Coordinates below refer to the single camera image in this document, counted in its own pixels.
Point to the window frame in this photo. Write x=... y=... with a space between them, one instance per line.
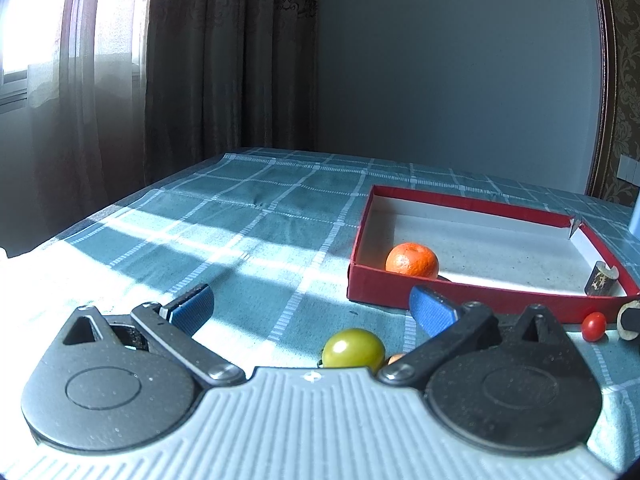
x=14 y=92

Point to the sheer white curtain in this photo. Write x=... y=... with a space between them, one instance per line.
x=90 y=110

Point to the teal checked tablecloth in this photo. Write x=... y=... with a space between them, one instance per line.
x=200 y=210

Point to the small yellow-orange cherry tomato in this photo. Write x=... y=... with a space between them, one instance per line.
x=395 y=359

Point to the dark wooden frame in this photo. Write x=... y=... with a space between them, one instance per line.
x=606 y=85

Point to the brown patterned curtain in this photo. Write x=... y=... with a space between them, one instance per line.
x=225 y=60

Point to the green tomato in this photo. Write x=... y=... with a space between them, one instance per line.
x=352 y=350

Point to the notched dark sugarcane piece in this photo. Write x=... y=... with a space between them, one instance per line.
x=599 y=282

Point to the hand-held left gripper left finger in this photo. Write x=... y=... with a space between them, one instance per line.
x=192 y=306

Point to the red cherry tomato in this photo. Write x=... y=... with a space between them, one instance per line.
x=594 y=326

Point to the red shallow cardboard box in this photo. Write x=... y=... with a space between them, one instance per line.
x=380 y=287

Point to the orange mandarin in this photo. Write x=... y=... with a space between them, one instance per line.
x=411 y=260

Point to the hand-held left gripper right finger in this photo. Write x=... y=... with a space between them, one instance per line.
x=432 y=310

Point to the white wall switch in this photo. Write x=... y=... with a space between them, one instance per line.
x=629 y=169

